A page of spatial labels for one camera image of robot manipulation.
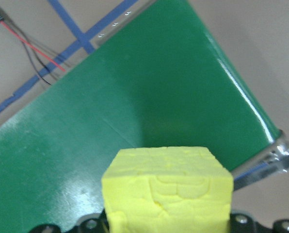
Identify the green conveyor belt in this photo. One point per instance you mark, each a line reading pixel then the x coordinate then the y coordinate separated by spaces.
pixel 134 85

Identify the yellow foam cube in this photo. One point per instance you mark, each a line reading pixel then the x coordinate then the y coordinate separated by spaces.
pixel 166 194

